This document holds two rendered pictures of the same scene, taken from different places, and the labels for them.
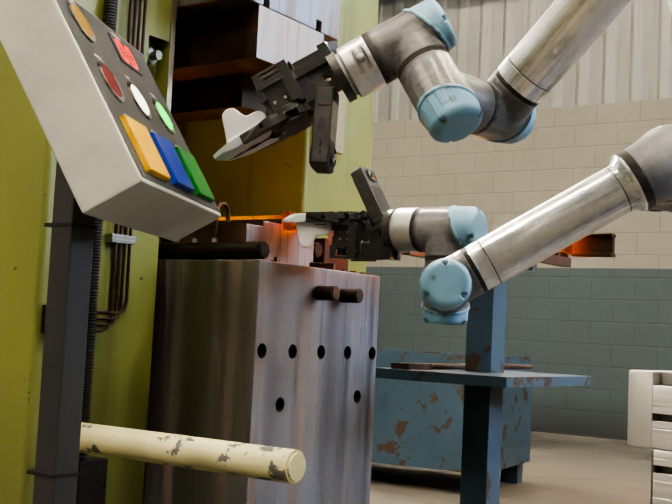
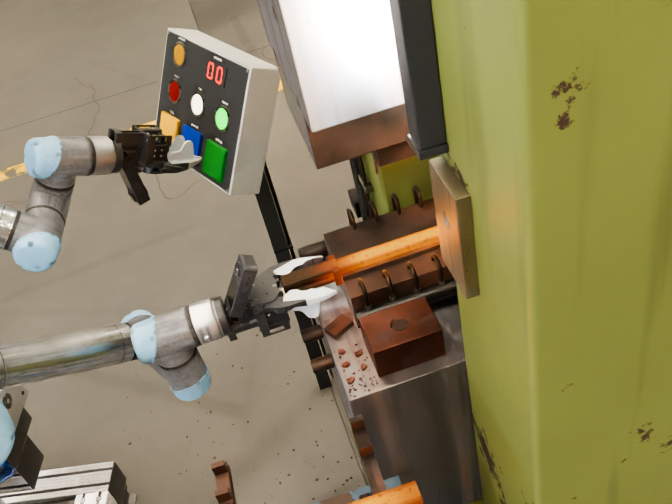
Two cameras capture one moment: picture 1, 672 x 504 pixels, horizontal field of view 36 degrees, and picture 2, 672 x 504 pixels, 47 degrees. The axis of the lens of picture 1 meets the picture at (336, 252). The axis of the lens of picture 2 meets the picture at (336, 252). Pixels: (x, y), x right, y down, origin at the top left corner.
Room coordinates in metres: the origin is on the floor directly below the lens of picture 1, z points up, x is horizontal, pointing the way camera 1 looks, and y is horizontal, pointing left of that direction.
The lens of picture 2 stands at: (2.66, -0.56, 1.94)
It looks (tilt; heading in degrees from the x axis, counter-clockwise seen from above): 42 degrees down; 140
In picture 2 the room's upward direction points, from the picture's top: 15 degrees counter-clockwise
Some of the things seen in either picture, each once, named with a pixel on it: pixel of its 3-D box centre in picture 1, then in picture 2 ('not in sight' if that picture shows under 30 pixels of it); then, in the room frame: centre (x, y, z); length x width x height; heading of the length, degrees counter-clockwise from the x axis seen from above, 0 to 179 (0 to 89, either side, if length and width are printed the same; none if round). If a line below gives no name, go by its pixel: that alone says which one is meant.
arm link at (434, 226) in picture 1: (449, 231); (166, 336); (1.70, -0.18, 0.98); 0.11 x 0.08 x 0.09; 56
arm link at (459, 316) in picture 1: (446, 290); (179, 365); (1.69, -0.18, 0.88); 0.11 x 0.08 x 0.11; 173
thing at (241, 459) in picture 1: (175, 450); not in sight; (1.53, 0.22, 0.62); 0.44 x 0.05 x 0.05; 56
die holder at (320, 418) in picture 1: (200, 382); (472, 350); (2.04, 0.25, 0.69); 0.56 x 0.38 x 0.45; 56
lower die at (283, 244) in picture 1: (193, 243); (445, 239); (1.99, 0.27, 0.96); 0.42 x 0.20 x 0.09; 56
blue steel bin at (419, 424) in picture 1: (408, 414); not in sight; (6.05, -0.46, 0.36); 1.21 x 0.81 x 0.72; 63
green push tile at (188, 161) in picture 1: (191, 176); (216, 160); (1.43, 0.20, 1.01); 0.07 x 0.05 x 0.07; 171
